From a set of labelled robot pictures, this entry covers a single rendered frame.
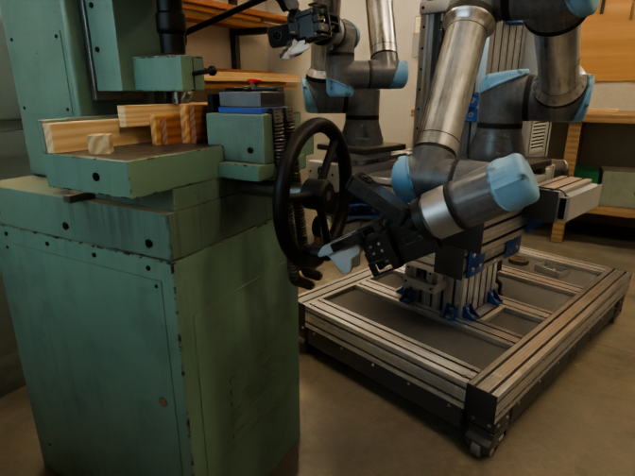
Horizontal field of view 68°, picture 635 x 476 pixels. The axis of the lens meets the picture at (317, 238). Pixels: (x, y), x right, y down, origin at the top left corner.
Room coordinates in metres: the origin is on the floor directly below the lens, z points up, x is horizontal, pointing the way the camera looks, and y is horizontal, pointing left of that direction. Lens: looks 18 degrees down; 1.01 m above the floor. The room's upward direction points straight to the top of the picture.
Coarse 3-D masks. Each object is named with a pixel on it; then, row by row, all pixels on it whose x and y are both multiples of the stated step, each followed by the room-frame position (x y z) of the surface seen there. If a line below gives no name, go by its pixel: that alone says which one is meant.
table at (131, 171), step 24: (144, 144) 0.92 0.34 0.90; (168, 144) 0.92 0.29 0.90; (192, 144) 0.92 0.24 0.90; (216, 144) 0.92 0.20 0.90; (312, 144) 1.23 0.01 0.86; (48, 168) 0.81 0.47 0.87; (72, 168) 0.78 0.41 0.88; (96, 168) 0.75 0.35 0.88; (120, 168) 0.72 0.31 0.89; (144, 168) 0.74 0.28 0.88; (168, 168) 0.79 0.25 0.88; (192, 168) 0.84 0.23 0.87; (216, 168) 0.90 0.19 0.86; (240, 168) 0.87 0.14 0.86; (264, 168) 0.87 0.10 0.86; (96, 192) 0.75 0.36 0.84; (120, 192) 0.73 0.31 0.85; (144, 192) 0.74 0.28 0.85
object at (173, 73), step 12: (132, 60) 1.06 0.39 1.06; (144, 60) 1.04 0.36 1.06; (156, 60) 1.02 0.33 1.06; (168, 60) 1.01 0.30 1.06; (180, 60) 1.00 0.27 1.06; (192, 60) 1.02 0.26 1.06; (144, 72) 1.04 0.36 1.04; (156, 72) 1.03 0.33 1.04; (168, 72) 1.01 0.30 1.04; (180, 72) 0.99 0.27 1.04; (144, 84) 1.04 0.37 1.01; (156, 84) 1.03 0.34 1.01; (168, 84) 1.01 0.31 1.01; (180, 84) 0.99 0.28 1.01; (192, 84) 1.02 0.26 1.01; (204, 84) 1.05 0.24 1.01; (180, 96) 1.04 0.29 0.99
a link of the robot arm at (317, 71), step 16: (320, 0) 1.52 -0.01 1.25; (336, 0) 1.53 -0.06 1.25; (320, 48) 1.56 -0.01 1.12; (320, 64) 1.57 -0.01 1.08; (304, 80) 1.60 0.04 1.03; (320, 80) 1.57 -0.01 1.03; (304, 96) 1.59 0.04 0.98; (320, 96) 1.59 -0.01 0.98; (336, 96) 1.60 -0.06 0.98; (320, 112) 1.63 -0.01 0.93; (336, 112) 1.64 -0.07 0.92
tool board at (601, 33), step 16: (608, 0) 3.53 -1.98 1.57; (624, 0) 3.48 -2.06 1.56; (592, 16) 3.57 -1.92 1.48; (608, 16) 3.52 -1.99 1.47; (624, 16) 3.47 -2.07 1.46; (592, 32) 3.56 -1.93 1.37; (608, 32) 3.51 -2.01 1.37; (624, 32) 3.46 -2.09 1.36; (592, 48) 3.55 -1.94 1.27; (608, 48) 3.50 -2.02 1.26; (624, 48) 3.45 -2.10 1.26; (592, 64) 3.54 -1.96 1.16; (608, 64) 3.49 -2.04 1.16; (624, 64) 3.44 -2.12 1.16; (608, 80) 3.48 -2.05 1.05; (624, 80) 3.43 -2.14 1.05
